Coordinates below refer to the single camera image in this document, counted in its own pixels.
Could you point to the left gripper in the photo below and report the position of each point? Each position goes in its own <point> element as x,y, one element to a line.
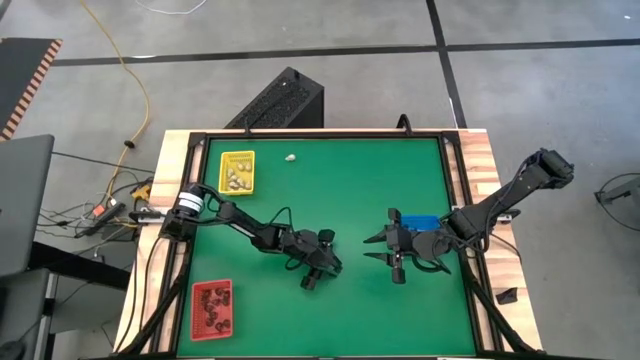
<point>315,262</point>

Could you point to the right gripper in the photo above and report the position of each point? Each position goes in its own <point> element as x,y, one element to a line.
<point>398,245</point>

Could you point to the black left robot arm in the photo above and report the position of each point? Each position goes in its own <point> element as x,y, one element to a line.
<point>245,225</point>

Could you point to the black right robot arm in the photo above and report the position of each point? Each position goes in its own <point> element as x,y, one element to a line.
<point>525,190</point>

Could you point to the blue plastic basket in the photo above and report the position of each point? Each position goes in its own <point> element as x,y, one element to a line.
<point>420,222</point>

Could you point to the yellow plastic basket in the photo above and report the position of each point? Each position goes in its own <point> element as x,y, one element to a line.
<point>237,193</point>

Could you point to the wooden table side board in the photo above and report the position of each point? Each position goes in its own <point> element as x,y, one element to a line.
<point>170,150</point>
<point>477,150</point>

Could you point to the red plastic basket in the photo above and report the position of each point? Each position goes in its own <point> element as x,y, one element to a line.
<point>196,330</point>

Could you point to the black computer tower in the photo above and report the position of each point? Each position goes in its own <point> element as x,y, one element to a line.
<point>280,102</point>

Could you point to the yellow plug connector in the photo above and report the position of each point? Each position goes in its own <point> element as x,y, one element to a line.
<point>141,191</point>

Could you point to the black power strip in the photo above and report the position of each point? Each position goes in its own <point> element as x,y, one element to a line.
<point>102,212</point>

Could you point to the grey desk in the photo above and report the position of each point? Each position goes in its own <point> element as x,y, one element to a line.
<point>22,200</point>

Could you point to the black orange striped mat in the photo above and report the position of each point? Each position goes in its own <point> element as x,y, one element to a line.
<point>25,80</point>

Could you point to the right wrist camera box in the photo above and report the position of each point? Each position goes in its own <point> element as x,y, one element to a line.
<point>430,245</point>

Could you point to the black table edge frame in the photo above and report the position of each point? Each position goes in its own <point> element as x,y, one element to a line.
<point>450,142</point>

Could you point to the black bracket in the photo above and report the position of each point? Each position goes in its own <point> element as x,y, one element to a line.
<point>507,296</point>

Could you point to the black frame strut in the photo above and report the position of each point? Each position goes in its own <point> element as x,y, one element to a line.
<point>160,310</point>
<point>500,315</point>

